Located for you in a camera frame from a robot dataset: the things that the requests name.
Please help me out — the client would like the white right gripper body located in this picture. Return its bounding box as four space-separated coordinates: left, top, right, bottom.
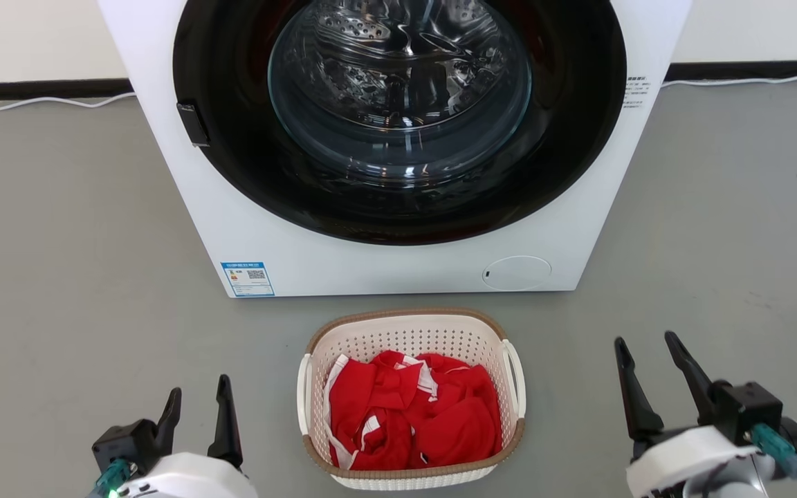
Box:
625 425 762 498

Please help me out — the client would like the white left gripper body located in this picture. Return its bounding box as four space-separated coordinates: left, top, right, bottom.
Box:
118 452 259 498

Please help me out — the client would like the blue energy label sticker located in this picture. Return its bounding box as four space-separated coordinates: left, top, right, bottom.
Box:
221 261 275 297

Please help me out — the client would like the teal plug left camera cable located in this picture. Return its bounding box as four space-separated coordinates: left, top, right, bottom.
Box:
93 458 134 498

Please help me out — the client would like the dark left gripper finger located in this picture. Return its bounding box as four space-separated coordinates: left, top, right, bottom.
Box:
155 387 183 454
207 374 244 470

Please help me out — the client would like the red and white garment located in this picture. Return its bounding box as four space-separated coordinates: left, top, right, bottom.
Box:
324 351 503 471

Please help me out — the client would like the black round glass washer door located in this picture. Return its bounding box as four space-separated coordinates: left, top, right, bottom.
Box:
172 0 627 246

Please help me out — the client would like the white front-load washing machine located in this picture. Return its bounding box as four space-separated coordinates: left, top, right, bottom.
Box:
98 0 693 298

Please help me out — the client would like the teal plug camera cable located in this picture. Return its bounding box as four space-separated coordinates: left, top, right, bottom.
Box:
751 423 797 498
93 458 134 498

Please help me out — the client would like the white perforated laundry basket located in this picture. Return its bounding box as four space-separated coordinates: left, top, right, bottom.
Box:
296 308 527 490

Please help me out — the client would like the thin white floor cable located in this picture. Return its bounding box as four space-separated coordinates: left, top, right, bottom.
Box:
0 92 136 111
661 72 797 88

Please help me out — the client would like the small printed text sticker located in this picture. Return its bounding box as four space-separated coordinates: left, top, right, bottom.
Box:
624 75 650 109

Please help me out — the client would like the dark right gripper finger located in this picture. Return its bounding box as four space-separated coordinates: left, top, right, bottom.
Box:
614 337 665 444
664 331 715 425

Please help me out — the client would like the black washer door handle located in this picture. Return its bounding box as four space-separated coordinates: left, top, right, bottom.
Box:
176 102 210 147

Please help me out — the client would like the round white filter cover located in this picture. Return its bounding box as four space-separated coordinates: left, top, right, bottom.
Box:
482 256 552 291

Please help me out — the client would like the teal plug right camera cable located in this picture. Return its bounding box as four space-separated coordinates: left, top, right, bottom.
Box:
751 423 797 498

